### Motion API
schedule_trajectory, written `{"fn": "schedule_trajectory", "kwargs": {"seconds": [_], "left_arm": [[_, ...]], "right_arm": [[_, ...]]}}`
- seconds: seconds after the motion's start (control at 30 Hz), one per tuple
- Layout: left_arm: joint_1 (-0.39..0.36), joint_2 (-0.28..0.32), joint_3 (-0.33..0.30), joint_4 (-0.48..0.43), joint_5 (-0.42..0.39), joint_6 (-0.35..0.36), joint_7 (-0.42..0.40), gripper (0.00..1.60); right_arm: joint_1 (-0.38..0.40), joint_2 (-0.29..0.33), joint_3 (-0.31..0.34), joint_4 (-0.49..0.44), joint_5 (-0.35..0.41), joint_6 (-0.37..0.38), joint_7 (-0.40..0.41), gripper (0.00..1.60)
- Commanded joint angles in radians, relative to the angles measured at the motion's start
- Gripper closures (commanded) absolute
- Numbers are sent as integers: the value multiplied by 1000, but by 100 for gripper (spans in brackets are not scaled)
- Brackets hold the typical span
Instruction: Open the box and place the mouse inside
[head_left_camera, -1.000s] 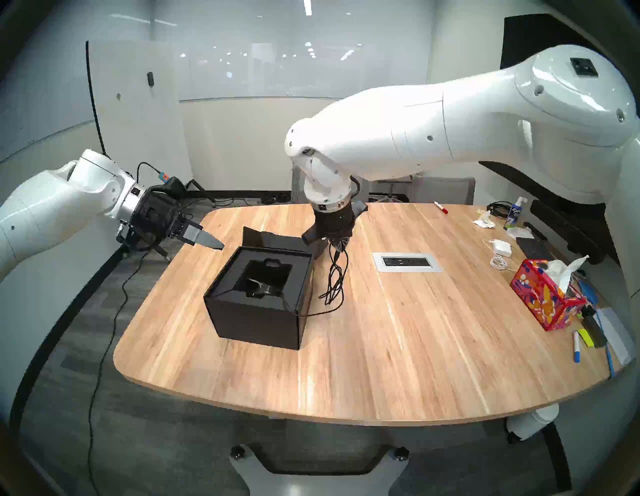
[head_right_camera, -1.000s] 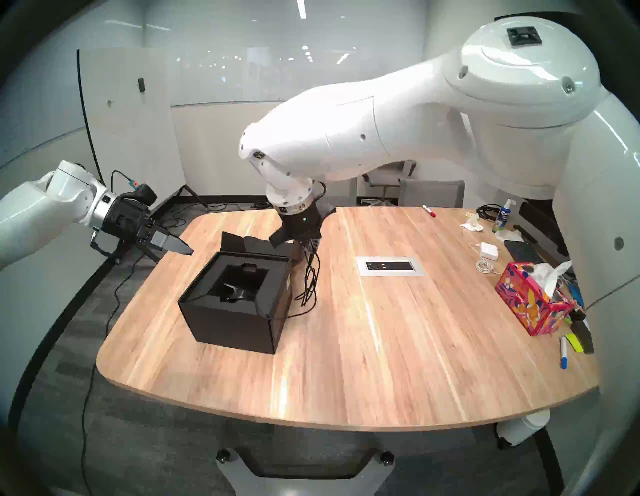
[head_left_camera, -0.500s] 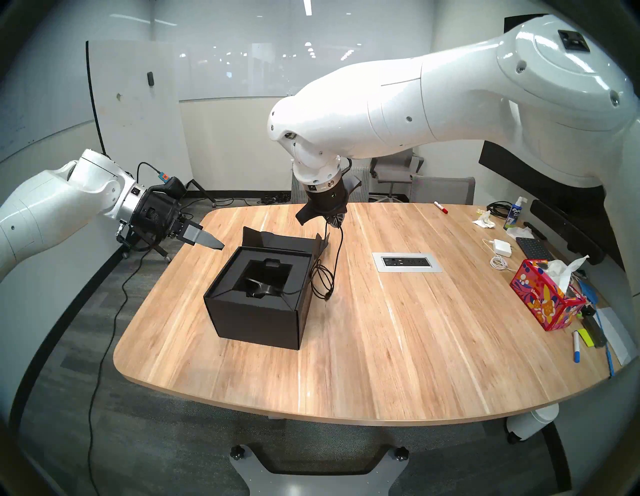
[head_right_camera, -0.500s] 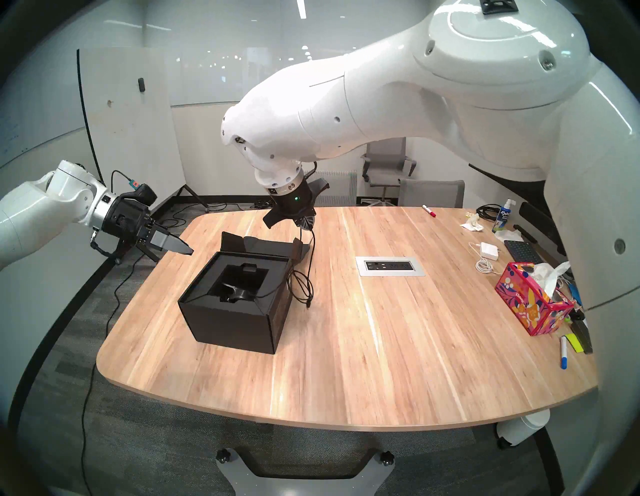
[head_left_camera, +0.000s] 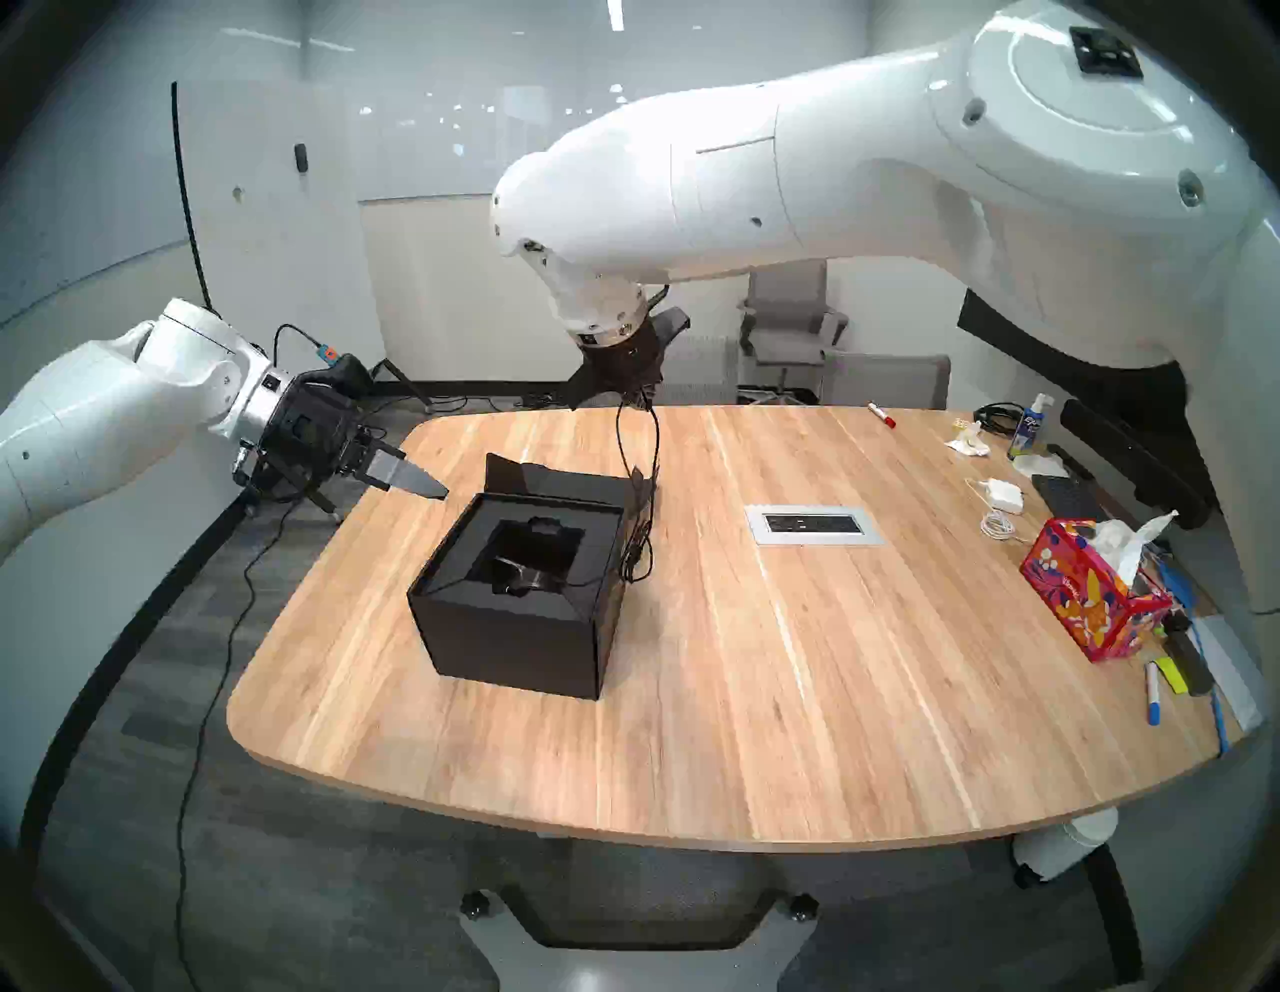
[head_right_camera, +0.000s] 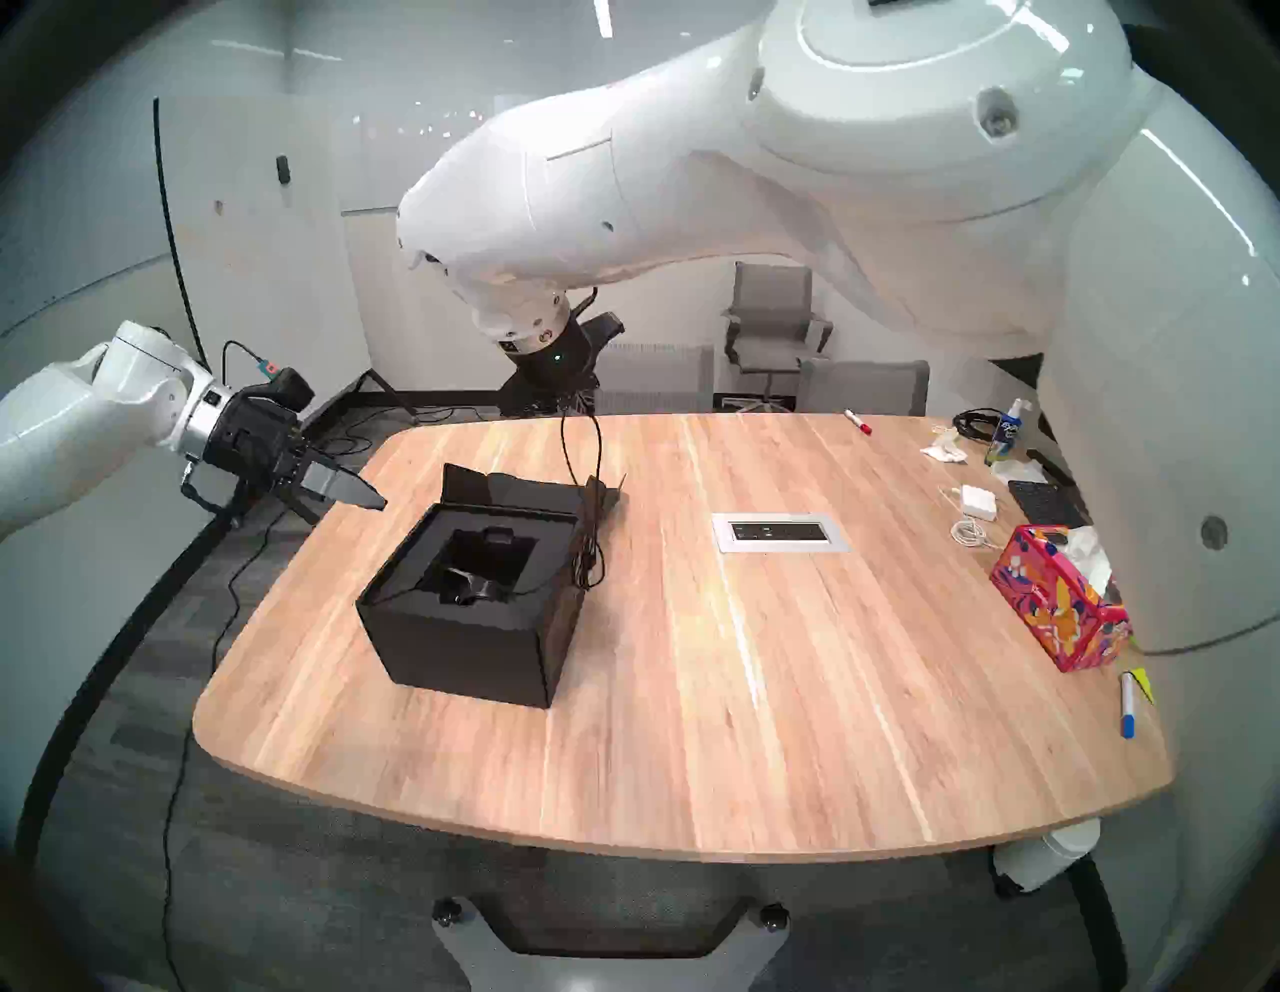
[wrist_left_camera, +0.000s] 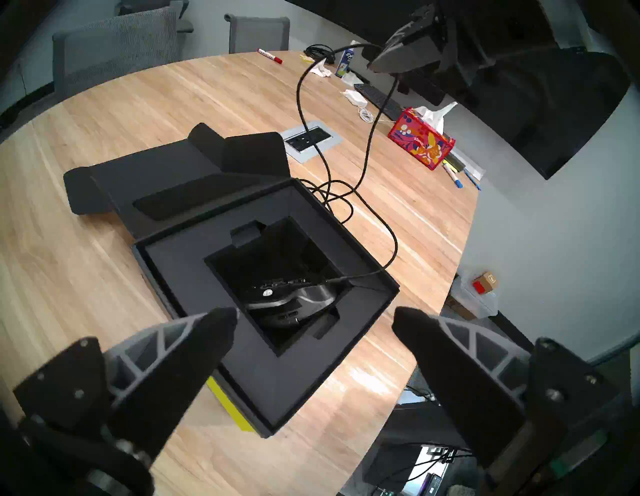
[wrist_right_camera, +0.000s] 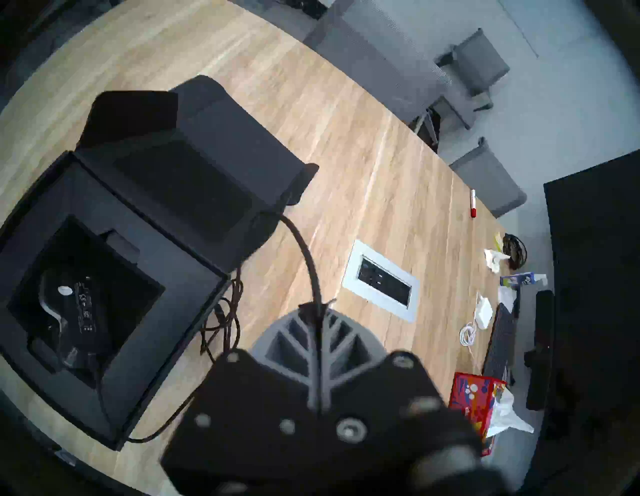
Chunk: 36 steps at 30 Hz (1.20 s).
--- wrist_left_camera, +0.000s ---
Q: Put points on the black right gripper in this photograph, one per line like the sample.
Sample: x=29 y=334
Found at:
x=480 y=40

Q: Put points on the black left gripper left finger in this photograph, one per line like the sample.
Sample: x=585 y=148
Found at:
x=165 y=370

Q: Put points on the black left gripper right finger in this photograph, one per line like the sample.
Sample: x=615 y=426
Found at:
x=475 y=380

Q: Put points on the black cardboard box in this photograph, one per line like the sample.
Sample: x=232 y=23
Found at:
x=175 y=240

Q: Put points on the flat brown cardboard box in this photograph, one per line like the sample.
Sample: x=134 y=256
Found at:
x=457 y=309

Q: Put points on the colourful floral tissue box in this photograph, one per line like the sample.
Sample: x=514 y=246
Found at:
x=420 y=140

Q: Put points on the small brown cardboard box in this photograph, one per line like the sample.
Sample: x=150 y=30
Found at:
x=484 y=283

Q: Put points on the black keyboard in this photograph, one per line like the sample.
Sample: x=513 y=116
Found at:
x=382 y=100

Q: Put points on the whiteboard cleaner spray bottle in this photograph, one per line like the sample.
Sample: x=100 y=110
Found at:
x=345 y=62

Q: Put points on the crumpled white tissue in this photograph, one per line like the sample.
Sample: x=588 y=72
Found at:
x=350 y=79
x=320 y=69

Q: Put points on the lime green sticky note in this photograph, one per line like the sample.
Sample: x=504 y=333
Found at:
x=227 y=406

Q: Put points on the clear plastic storage bin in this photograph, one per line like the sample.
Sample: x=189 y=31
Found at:
x=477 y=302

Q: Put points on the black flat eraser block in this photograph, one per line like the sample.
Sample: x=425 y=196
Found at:
x=456 y=162

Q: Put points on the blue capped white marker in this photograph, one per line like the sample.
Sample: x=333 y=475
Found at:
x=452 y=175

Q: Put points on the silver table power outlet panel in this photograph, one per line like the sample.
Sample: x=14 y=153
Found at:
x=312 y=141

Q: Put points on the white paper sheet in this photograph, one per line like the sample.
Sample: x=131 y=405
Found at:
x=475 y=170

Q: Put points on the red capped whiteboard marker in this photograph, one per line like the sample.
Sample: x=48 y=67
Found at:
x=270 y=56

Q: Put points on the grey office chair with armrests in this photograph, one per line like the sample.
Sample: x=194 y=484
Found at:
x=157 y=9

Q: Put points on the grey ribbed mesh chair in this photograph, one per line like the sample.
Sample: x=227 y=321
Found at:
x=117 y=52

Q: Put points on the large black wall screen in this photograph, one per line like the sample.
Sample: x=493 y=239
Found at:
x=550 y=110

